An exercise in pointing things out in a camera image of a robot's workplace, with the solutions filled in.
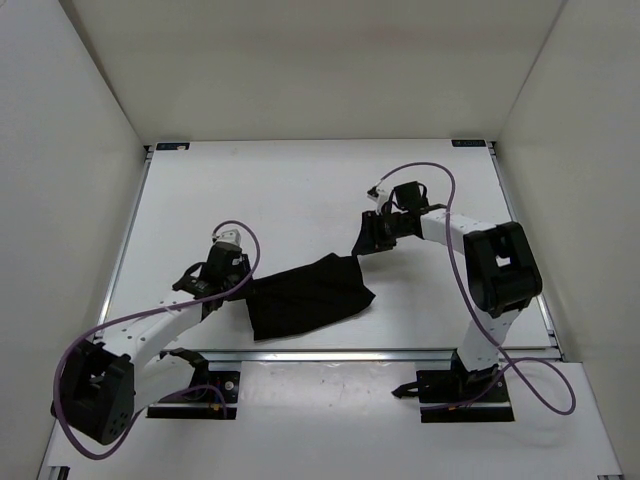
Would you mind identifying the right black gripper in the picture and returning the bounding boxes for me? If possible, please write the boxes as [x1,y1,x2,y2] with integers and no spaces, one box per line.
[353,210,409,256]

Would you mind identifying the black skirt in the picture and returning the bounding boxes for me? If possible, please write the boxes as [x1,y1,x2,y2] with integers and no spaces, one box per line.
[246,253,375,342]

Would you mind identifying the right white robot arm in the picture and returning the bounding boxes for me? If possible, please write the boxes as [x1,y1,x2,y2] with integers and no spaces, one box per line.
[351,181,542,401]

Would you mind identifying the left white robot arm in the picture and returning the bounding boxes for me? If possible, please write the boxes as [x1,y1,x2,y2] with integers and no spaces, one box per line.
[51,229,252,446]

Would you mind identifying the right blue label sticker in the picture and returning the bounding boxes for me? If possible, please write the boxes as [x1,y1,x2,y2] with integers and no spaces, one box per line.
[451,139,487,148]

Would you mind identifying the blue label sticker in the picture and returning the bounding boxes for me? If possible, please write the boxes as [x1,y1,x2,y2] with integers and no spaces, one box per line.
[451,139,487,148]
[155,142,190,151]

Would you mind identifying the left blue label sticker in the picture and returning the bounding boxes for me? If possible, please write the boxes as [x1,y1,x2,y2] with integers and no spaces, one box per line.
[155,142,190,151]

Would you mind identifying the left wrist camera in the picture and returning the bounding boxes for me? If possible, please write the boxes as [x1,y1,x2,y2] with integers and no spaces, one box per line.
[212,228,241,249]

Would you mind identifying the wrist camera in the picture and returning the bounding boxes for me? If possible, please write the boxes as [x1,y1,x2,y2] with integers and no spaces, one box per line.
[212,228,241,249]
[367,185,390,214]

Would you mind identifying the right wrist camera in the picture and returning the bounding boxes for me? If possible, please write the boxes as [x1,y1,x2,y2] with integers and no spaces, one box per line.
[367,185,390,214]

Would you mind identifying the aluminium rail front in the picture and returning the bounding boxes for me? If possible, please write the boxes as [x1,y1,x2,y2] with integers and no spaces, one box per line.
[202,349,453,363]

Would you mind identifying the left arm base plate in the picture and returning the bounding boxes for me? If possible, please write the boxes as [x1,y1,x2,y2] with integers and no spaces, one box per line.
[146,362,241,421]

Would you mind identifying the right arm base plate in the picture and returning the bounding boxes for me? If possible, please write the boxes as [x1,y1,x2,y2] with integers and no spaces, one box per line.
[391,359,515,424]

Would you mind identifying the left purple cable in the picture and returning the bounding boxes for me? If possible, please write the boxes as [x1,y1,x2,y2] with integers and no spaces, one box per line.
[52,220,262,459]

